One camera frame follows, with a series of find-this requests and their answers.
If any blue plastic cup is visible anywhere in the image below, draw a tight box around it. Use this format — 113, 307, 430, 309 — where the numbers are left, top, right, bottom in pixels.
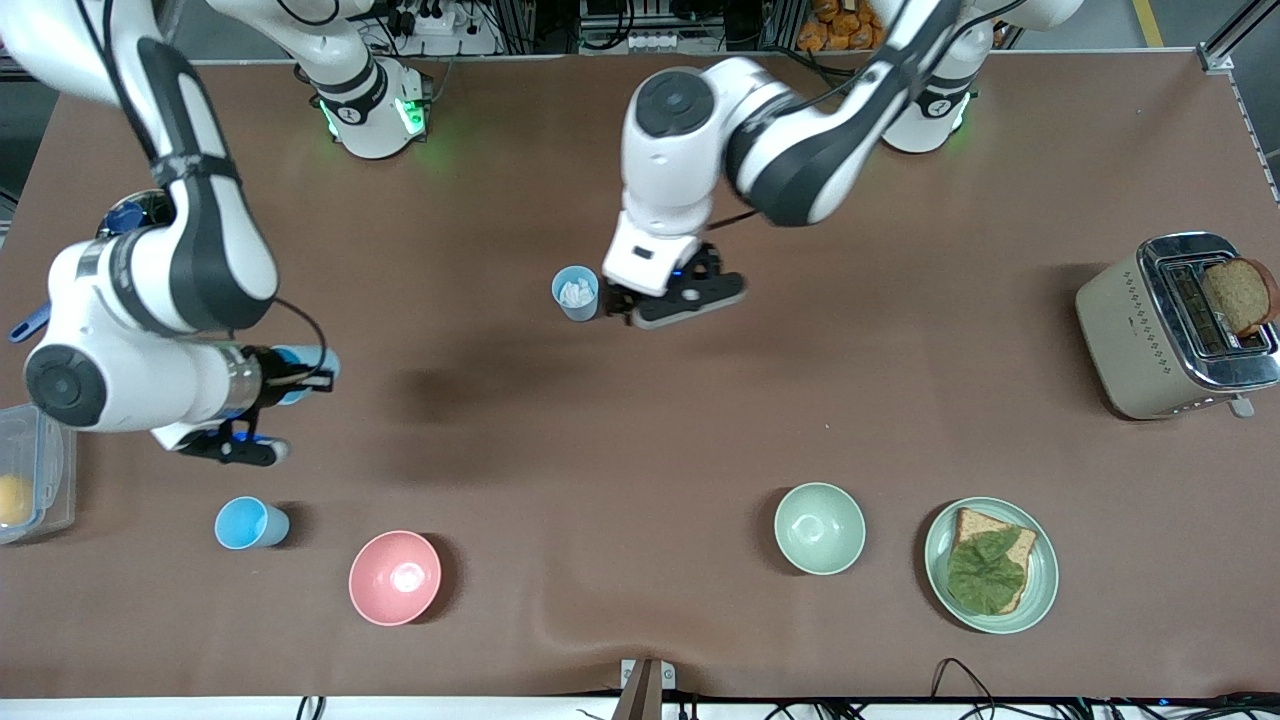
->
214, 496, 291, 551
270, 345, 342, 404

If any blue cup holding paper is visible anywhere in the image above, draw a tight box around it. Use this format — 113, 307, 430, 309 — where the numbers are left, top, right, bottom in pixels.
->
551, 265, 601, 323

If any pink bowl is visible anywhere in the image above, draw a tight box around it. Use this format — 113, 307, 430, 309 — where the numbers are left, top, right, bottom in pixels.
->
348, 530, 442, 628

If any clear plastic lidded container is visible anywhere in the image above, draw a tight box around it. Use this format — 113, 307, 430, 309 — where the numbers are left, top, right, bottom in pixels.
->
0, 403, 79, 546

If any pale green bowl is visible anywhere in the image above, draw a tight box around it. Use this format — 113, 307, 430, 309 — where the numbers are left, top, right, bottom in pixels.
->
773, 482, 867, 577

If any bag of orange snacks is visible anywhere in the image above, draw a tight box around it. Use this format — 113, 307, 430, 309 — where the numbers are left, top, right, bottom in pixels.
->
797, 0, 891, 53

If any yellow food in container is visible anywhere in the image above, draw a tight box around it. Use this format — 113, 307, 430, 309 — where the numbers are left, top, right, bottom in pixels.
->
0, 473, 34, 528

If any white power strip with plugs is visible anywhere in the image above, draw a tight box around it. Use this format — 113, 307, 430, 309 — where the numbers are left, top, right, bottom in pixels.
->
383, 0, 469, 37

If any brown bread slice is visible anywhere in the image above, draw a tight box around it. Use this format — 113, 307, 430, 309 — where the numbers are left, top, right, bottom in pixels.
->
950, 507, 1039, 615

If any green lettuce leaf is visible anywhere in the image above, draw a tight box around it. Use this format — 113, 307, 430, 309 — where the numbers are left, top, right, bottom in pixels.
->
946, 528, 1029, 613

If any beige and chrome toaster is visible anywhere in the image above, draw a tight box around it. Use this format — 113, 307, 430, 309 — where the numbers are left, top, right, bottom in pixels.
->
1075, 232, 1280, 421

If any pale green plate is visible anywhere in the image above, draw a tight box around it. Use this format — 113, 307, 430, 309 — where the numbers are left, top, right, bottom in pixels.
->
923, 497, 1060, 635

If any toasted bread slice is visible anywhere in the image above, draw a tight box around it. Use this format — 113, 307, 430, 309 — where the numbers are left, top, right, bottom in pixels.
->
1202, 257, 1280, 339

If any black pot with blue handle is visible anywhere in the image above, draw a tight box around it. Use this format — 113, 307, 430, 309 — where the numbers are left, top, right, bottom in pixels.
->
8, 190, 181, 344

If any metal table clamp bracket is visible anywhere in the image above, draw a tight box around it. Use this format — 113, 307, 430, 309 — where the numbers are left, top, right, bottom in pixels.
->
612, 657, 677, 720

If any black looped floor cable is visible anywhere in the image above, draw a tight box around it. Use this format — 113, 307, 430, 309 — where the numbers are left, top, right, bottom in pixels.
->
930, 657, 1003, 720

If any aluminium frame bar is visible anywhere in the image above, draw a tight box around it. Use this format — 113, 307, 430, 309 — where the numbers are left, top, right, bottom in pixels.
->
1196, 0, 1280, 77

